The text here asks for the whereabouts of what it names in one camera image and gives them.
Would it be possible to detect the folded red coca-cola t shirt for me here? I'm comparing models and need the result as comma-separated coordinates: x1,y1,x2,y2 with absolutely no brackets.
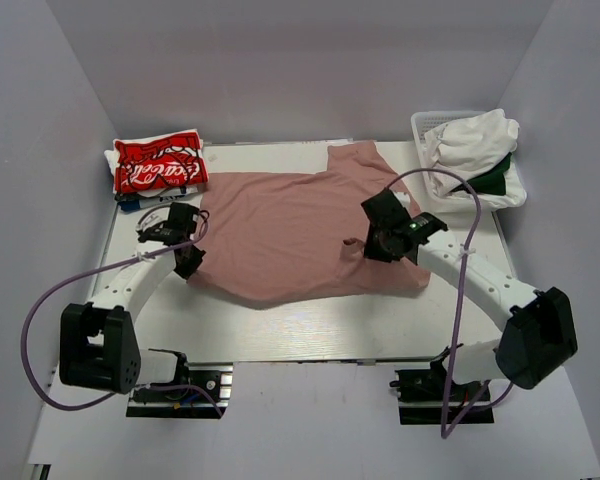
104,129,209,195

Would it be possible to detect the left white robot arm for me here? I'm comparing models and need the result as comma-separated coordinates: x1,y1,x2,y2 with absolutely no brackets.
59,203,209,399

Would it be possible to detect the folded blue t shirt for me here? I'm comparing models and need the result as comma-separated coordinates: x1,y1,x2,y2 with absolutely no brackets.
115,189,196,214

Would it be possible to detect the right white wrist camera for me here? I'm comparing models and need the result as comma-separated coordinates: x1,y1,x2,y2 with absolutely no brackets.
393,191,411,210

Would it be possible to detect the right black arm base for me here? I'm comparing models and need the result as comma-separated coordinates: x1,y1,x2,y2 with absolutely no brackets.
389,369,495,426

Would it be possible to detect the white plastic basket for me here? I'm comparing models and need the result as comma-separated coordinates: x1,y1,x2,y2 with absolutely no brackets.
411,110,482,214

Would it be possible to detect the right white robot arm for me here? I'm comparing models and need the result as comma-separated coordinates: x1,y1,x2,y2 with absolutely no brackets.
361,189,578,399

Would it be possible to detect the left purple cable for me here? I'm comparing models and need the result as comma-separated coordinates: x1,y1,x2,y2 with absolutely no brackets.
19,207,226,417

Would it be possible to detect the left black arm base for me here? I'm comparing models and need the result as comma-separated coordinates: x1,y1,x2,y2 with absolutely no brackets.
126,363,234,420

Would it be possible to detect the green and white t shirt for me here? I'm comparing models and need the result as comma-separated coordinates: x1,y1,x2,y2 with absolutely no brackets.
427,153,527,213

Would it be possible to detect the purple cable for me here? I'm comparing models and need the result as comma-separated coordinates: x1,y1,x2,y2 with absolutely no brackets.
387,168,516,440
19,207,226,417

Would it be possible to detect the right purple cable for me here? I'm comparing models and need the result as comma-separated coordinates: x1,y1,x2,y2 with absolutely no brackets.
387,168,516,440

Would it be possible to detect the pink t shirt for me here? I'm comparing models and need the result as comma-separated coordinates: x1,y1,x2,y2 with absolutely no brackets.
188,141,430,306

